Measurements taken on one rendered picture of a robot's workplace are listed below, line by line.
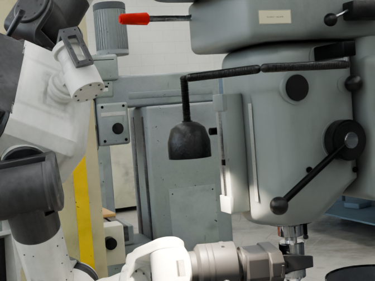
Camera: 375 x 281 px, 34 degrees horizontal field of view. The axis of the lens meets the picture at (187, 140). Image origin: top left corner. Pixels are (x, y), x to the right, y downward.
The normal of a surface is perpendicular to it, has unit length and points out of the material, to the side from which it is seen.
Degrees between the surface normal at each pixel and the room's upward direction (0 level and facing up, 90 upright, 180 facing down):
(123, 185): 90
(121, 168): 90
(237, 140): 90
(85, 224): 90
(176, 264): 59
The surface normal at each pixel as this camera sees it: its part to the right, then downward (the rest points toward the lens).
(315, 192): 0.39, 0.33
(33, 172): -0.03, -0.69
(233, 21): -0.92, 0.09
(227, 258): 0.07, -0.47
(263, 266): 0.13, 0.04
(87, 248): 0.39, 0.02
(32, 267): -0.28, 0.57
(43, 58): 0.56, -0.54
